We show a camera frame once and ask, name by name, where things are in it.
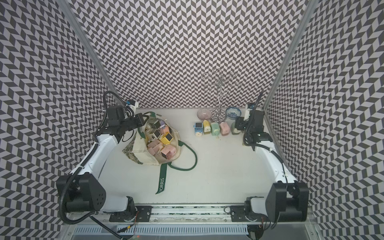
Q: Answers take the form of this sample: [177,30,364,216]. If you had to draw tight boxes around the clear glass mug tree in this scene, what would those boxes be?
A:
[202,69,239,123]

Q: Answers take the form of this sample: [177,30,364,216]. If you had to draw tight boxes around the pink ceramic bowl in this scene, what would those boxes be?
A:
[197,109,212,121]

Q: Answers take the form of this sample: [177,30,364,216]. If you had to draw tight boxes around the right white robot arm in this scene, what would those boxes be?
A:
[235,108,310,227]

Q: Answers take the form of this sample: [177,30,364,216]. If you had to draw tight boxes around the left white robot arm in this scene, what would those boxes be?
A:
[56,113,145,225]

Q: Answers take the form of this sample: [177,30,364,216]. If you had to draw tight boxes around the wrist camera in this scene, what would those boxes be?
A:
[244,103,256,121]
[107,100,139,121]

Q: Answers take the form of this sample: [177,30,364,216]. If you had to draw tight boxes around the pink pencil sharpener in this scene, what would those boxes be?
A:
[219,122,231,136]

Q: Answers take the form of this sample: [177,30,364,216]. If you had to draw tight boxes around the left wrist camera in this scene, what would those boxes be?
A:
[107,100,139,121]

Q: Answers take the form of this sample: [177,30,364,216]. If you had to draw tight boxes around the cream tote bag green handles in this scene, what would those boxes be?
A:
[123,111,198,194]

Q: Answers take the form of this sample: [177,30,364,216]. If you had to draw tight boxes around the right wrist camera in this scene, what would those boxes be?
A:
[244,103,256,121]

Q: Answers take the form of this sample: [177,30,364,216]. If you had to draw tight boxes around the blue pencil sharpener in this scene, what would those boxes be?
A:
[194,122,204,137]

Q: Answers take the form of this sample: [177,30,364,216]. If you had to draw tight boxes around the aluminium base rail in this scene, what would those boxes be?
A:
[65,203,322,240]

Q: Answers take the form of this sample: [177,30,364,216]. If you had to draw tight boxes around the blue white ceramic bowl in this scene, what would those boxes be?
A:
[226,107,242,120]

